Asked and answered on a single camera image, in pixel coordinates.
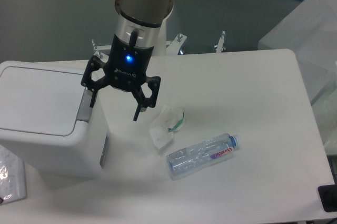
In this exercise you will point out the translucent plastic storage box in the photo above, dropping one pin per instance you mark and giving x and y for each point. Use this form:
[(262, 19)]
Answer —
[(310, 32)]

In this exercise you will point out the crushed clear plastic bottle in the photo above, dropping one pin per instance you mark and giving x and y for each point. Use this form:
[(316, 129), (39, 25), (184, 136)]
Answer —
[(189, 160)]

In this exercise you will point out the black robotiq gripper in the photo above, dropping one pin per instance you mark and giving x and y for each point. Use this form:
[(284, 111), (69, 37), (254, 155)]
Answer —
[(129, 63)]

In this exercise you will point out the crumpled clear plastic wrapper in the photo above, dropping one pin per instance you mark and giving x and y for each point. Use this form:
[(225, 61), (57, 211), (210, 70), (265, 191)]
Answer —
[(163, 128)]

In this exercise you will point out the white push-top trash can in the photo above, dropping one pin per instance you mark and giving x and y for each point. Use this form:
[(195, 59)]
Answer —
[(47, 119)]

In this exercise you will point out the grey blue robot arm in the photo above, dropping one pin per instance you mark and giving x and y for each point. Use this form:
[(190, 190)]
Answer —
[(149, 11)]

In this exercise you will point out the black device at edge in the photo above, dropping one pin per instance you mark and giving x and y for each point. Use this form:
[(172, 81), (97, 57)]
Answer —
[(327, 195)]

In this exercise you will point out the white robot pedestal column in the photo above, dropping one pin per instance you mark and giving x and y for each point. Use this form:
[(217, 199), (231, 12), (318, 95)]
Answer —
[(160, 47)]

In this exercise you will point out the white whiteboard tablet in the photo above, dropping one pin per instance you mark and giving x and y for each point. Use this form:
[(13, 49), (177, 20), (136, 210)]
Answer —
[(13, 178)]

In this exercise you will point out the silver table clamp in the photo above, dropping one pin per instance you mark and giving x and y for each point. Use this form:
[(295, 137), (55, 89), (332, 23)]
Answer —
[(219, 47)]

